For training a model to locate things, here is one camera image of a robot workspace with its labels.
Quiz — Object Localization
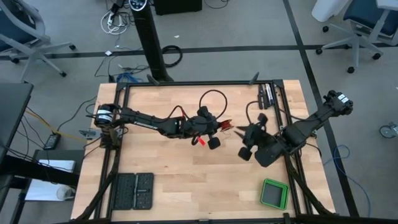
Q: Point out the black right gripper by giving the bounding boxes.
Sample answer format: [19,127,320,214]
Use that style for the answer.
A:
[233,112,270,162]

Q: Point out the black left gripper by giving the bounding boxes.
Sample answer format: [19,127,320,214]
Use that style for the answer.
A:
[191,105,225,151]

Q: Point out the small cord spool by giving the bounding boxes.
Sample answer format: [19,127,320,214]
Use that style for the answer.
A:
[217,118,234,133]

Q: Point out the green square tray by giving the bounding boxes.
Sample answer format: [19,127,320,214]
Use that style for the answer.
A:
[259,178,290,211]

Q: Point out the black tower fan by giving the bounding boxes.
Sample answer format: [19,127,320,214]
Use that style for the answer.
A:
[129,0,175,83]

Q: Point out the black open tool case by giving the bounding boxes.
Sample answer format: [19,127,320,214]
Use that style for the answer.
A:
[112,172,155,211]

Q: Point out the black box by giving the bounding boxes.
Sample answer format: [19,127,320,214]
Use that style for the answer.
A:
[154,0,203,16]

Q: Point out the grey caster wheel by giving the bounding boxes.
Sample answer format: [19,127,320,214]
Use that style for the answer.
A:
[379,123,398,139]

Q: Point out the white bin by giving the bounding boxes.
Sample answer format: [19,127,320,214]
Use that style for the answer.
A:
[311,0,351,23]

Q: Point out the white blue office chair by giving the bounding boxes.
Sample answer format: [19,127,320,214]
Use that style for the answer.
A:
[0,0,77,83]
[316,0,398,74]

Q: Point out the white flat device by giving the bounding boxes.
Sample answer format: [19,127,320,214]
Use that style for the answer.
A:
[39,159,76,174]

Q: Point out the clear plastic cup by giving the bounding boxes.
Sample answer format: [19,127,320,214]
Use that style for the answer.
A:
[55,185,76,200]

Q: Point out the black power adapter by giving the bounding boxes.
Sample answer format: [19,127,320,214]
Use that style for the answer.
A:
[43,133,62,151]

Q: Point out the black desk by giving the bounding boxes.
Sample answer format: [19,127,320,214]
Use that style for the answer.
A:
[0,83,80,224]

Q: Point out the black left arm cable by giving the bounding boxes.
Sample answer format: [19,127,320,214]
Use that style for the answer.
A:
[198,89,229,121]

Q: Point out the black handled pliers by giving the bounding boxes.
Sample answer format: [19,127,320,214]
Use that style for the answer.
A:
[257,83,265,110]

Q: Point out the black aluminium rig frame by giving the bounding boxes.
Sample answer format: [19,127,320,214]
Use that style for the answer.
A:
[55,71,398,224]

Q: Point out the black coiled floor cable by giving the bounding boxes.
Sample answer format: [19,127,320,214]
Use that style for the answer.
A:
[161,45,184,68]

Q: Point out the blue floor cable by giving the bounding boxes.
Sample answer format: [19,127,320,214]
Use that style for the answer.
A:
[323,144,373,217]
[116,72,144,84]

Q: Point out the white power strip with cables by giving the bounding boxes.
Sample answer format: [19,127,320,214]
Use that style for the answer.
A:
[99,9,130,35]

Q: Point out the yellow floor cable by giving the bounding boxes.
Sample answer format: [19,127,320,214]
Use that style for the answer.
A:
[24,109,90,142]

